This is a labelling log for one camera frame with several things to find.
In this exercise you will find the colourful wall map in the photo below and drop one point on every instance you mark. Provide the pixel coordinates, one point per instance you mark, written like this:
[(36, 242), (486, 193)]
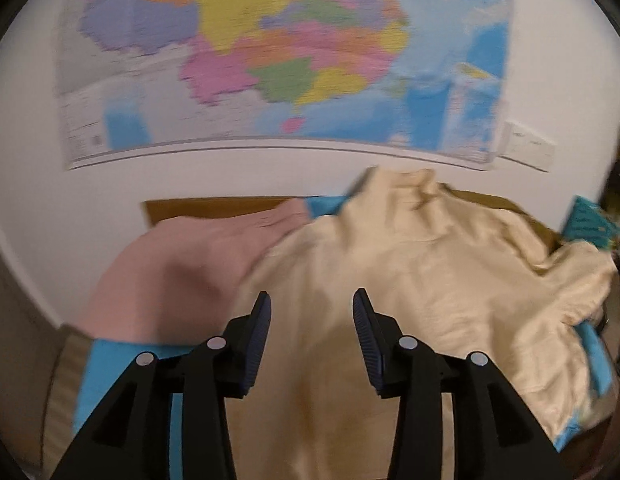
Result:
[(239, 35)]

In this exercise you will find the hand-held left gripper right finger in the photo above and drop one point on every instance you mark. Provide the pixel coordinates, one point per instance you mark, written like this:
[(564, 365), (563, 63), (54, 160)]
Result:
[(365, 340)]

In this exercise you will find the cream sweater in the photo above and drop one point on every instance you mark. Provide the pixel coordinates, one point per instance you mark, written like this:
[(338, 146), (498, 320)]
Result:
[(440, 270)]

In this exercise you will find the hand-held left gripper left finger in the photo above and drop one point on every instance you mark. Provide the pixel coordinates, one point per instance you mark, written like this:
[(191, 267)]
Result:
[(257, 340)]

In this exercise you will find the olive green garment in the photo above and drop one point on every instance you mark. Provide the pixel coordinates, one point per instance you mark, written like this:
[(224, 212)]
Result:
[(214, 207)]

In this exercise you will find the white wall socket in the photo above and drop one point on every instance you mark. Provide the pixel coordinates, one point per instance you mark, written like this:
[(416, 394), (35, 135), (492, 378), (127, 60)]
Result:
[(530, 146)]

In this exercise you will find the blue bed sheet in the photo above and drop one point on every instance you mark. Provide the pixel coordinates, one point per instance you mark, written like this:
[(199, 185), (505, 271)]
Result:
[(104, 375)]

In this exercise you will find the pink garment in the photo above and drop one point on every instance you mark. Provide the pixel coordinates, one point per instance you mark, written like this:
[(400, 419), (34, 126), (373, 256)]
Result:
[(179, 270)]

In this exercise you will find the teal perforated basket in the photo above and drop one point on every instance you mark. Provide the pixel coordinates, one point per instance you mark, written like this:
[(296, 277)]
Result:
[(587, 220)]

